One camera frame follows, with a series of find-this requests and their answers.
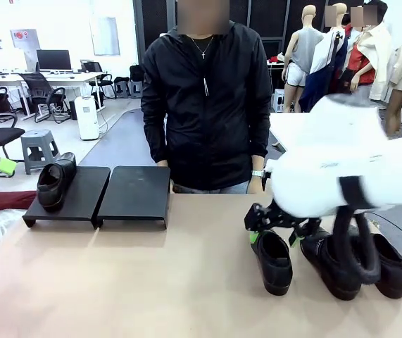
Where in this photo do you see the person's left hand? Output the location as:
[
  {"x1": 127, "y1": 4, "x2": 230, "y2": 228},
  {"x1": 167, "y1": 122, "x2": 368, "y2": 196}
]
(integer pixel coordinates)
[{"x1": 247, "y1": 175, "x2": 264, "y2": 194}]

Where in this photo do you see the thin black wire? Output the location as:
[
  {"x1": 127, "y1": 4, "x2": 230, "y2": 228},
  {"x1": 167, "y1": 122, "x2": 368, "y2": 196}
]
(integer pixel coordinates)
[{"x1": 368, "y1": 210, "x2": 402, "y2": 249}]

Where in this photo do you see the white plastic stool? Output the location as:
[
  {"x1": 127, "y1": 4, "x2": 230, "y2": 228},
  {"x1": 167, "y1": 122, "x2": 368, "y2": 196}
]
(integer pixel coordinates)
[{"x1": 273, "y1": 88, "x2": 287, "y2": 113}]

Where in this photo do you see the black laptop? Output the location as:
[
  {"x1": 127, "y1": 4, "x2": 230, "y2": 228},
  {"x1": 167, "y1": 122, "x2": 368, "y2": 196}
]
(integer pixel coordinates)
[{"x1": 80, "y1": 59, "x2": 99, "y2": 74}]

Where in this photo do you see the grey poster with red sign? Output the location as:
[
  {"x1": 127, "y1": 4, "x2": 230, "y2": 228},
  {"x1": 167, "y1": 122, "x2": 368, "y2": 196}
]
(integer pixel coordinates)
[{"x1": 9, "y1": 28, "x2": 42, "y2": 51}]

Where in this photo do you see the red cloth pile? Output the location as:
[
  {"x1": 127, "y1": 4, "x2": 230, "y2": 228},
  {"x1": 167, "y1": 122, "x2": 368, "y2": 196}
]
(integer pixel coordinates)
[{"x1": 267, "y1": 52, "x2": 287, "y2": 66}]

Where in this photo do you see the white wall panel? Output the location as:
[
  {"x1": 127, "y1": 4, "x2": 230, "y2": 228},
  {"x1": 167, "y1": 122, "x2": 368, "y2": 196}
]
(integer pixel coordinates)
[{"x1": 92, "y1": 16, "x2": 121, "y2": 57}]

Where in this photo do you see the white work table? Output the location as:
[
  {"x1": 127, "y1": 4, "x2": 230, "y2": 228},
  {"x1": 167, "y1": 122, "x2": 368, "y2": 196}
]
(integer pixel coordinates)
[{"x1": 268, "y1": 112, "x2": 323, "y2": 156}]

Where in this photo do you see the black tripod pole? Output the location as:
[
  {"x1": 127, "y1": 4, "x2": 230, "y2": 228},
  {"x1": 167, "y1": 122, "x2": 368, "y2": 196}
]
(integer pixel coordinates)
[{"x1": 318, "y1": 30, "x2": 345, "y2": 114}]

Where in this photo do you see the black buckle leather shoe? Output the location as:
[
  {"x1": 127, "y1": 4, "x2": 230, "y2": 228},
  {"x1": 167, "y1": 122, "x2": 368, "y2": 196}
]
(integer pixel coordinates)
[{"x1": 299, "y1": 226, "x2": 363, "y2": 301}]

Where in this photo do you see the black strap leather shoe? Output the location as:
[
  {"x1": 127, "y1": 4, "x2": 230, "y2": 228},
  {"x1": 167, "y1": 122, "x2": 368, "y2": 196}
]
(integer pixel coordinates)
[{"x1": 249, "y1": 227, "x2": 294, "y2": 296}]

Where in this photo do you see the person in black jacket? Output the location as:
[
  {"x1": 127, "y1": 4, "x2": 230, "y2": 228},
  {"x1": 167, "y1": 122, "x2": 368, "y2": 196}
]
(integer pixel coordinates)
[{"x1": 139, "y1": 19, "x2": 272, "y2": 194}]

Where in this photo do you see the mannequin in grey tank top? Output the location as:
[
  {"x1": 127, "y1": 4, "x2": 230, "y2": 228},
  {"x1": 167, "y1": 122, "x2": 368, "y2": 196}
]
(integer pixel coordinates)
[{"x1": 280, "y1": 4, "x2": 325, "y2": 114}]

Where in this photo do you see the white office desk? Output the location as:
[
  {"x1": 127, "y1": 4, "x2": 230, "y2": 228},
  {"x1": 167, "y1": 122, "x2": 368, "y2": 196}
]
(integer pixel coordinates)
[{"x1": 0, "y1": 70, "x2": 108, "y2": 117}]

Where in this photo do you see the dark red cloth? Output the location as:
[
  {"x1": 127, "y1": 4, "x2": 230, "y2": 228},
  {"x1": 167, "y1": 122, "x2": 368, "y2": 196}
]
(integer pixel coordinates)
[{"x1": 0, "y1": 189, "x2": 40, "y2": 222}]

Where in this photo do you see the mannequin in red top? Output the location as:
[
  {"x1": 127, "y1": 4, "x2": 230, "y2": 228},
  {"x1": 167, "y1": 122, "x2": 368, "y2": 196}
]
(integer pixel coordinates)
[{"x1": 341, "y1": 0, "x2": 396, "y2": 104}]

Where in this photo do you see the person's left forearm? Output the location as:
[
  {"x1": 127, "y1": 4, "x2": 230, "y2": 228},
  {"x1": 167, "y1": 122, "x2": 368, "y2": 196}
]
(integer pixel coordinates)
[{"x1": 251, "y1": 115, "x2": 270, "y2": 172}]

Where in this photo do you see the grey plastic stool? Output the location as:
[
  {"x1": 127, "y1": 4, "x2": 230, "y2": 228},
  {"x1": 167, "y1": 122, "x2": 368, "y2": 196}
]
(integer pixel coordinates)
[{"x1": 20, "y1": 129, "x2": 64, "y2": 176}]

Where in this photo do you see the mannequin in navy white jacket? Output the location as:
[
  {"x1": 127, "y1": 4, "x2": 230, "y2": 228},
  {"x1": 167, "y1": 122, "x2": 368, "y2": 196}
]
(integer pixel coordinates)
[{"x1": 298, "y1": 2, "x2": 350, "y2": 114}]

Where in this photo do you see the black backpack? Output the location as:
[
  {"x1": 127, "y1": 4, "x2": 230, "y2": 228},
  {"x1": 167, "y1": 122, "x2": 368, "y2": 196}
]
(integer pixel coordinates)
[{"x1": 129, "y1": 64, "x2": 145, "y2": 82}]

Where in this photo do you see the person's right forearm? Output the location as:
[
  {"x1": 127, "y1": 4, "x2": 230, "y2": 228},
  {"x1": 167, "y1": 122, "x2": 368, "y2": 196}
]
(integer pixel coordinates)
[{"x1": 143, "y1": 115, "x2": 169, "y2": 165}]

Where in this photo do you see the black pointed dress shoe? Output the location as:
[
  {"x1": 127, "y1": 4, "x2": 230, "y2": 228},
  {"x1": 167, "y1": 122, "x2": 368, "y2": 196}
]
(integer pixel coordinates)
[{"x1": 348, "y1": 225, "x2": 402, "y2": 301}]

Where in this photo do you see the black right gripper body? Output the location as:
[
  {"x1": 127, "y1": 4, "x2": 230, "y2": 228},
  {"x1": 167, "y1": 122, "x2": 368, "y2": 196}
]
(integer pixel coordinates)
[{"x1": 244, "y1": 200, "x2": 324, "y2": 233}]

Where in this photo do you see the white dehumidifier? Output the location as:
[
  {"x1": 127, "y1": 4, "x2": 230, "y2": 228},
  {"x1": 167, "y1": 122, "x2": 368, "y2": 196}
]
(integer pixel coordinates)
[{"x1": 73, "y1": 95, "x2": 101, "y2": 142}]

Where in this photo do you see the silver cross necklace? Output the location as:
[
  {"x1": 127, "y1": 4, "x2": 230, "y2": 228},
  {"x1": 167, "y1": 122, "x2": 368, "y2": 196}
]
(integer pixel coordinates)
[{"x1": 189, "y1": 34, "x2": 215, "y2": 61}]

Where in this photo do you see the black strap shoe grey insole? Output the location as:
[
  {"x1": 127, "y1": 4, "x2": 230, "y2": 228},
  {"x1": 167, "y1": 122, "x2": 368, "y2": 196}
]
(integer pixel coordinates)
[{"x1": 36, "y1": 151, "x2": 78, "y2": 213}]

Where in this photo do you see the black metal shoe stand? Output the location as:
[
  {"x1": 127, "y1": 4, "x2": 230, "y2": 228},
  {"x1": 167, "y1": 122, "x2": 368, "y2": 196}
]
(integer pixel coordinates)
[
  {"x1": 96, "y1": 165, "x2": 172, "y2": 230},
  {"x1": 22, "y1": 165, "x2": 111, "y2": 229}
]

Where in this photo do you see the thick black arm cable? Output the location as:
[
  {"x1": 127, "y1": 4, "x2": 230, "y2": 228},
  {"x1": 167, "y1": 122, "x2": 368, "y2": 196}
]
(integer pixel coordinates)
[{"x1": 332, "y1": 206, "x2": 384, "y2": 287}]

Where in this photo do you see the black computer monitor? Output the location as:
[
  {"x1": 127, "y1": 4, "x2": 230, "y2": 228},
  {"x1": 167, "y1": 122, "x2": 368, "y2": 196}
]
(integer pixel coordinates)
[{"x1": 35, "y1": 49, "x2": 73, "y2": 74}]

